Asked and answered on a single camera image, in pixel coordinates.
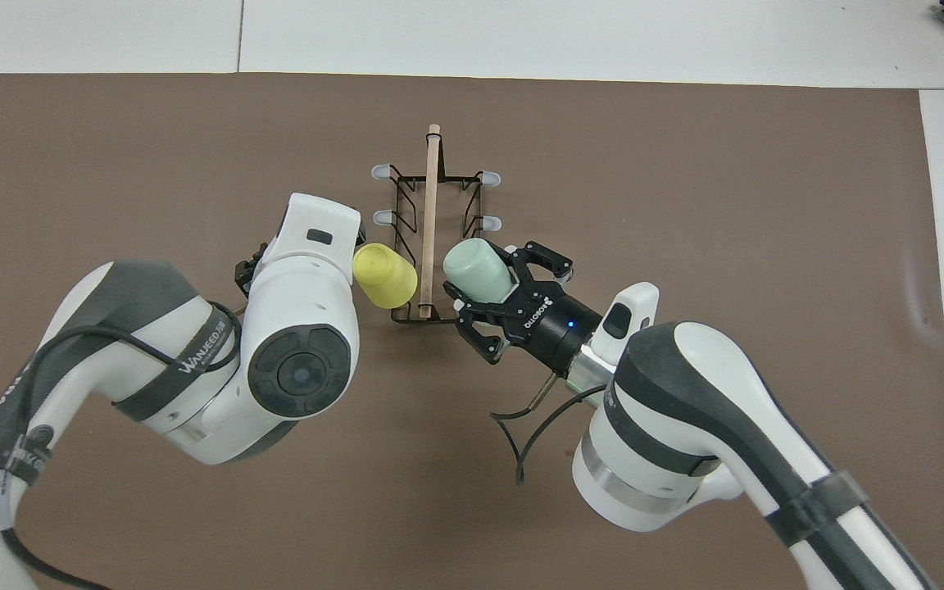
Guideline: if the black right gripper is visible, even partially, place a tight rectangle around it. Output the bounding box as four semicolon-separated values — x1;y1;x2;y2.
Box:
452;239;605;375

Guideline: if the light green plastic cup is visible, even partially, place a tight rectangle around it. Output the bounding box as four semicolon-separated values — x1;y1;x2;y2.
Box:
442;238;516;303

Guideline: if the yellow plastic cup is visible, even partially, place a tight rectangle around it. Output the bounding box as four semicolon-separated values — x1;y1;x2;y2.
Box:
352;243;420;311

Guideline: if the brown table mat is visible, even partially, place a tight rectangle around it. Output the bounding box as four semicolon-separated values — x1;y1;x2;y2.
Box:
0;72;944;590

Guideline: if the black wire cup rack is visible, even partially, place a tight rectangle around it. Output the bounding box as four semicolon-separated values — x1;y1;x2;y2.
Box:
370;124;502;325

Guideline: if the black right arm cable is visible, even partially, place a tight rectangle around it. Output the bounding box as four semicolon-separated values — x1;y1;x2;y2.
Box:
491;371;606;486

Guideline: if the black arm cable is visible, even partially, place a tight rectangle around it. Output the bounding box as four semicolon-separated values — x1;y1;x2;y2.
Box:
0;302;245;590
491;371;606;486

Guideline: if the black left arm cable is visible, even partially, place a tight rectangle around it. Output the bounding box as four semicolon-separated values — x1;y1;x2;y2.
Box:
0;302;245;590

